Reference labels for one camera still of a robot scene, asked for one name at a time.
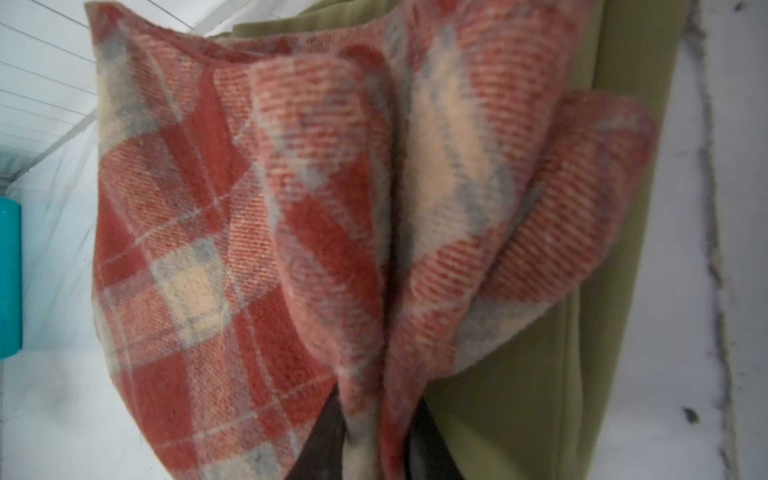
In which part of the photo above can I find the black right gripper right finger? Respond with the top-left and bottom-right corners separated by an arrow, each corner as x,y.
405,399 -> 464,480

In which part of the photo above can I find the teal plastic basket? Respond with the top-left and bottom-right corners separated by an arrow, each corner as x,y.
0,197 -> 23,359

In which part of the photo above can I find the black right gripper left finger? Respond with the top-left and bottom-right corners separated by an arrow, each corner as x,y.
285,387 -> 346,480

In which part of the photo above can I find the red plaid skirt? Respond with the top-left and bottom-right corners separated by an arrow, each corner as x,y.
85,1 -> 657,479

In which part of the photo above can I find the olive green skirt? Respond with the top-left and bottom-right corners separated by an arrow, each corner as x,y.
176,1 -> 684,479

